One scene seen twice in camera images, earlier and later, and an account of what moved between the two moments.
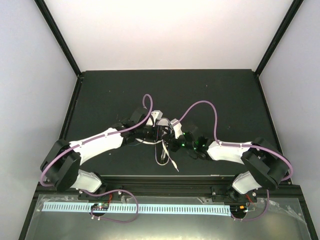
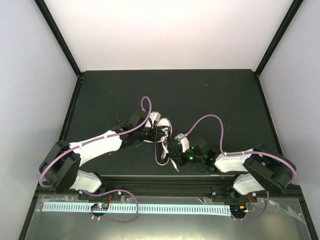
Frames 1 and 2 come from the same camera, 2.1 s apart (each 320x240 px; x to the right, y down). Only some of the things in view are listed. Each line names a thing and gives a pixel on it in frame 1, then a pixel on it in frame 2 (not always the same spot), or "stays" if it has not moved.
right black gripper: (174, 147) → (179, 159)
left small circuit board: (98, 206) stays
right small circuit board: (238, 209) stays
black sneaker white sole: (161, 146) stays
